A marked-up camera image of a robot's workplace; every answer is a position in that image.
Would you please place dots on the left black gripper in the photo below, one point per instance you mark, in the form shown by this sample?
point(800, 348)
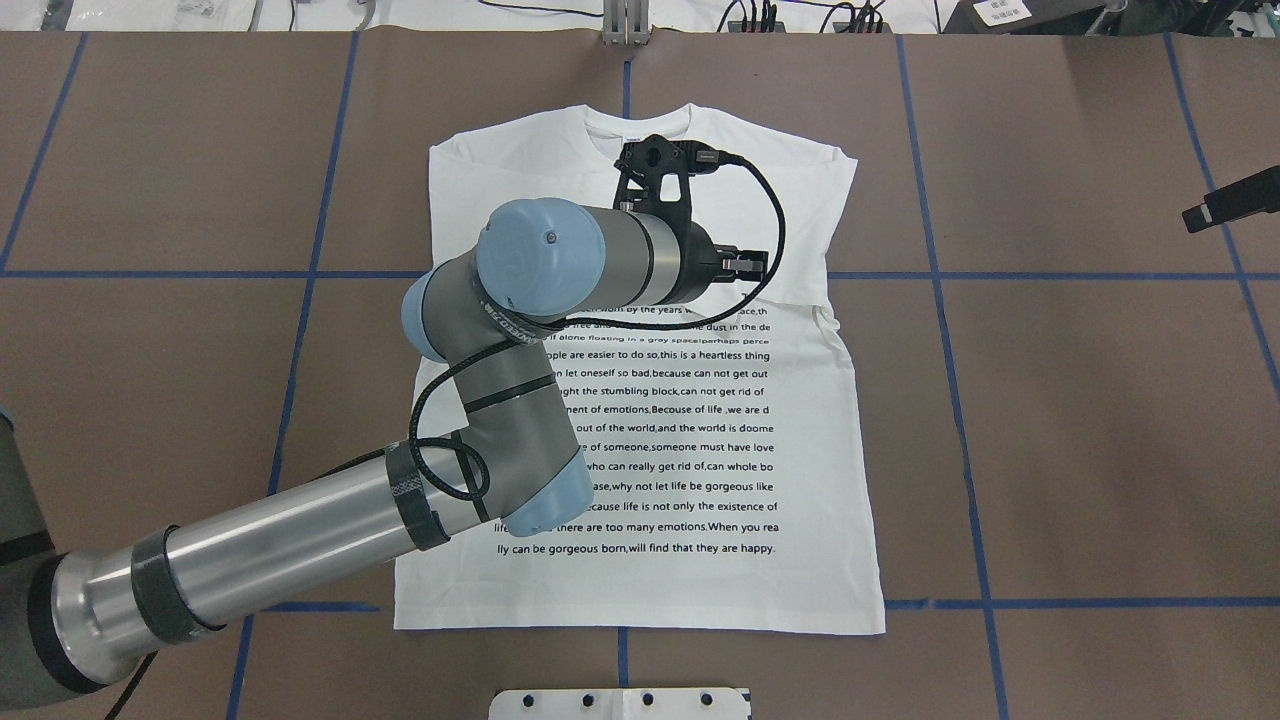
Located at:
point(697, 264)

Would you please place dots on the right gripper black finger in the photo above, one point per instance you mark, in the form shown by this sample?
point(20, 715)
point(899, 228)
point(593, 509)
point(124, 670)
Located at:
point(1241, 199)

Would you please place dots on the white long-sleeve printed shirt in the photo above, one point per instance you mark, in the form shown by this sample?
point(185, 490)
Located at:
point(730, 489)

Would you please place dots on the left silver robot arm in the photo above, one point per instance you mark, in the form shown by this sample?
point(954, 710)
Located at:
point(490, 438)

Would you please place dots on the grey aluminium frame post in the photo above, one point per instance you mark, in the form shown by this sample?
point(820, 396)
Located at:
point(626, 22)

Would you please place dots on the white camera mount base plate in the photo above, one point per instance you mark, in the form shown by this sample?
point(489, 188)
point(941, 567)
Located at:
point(623, 703)

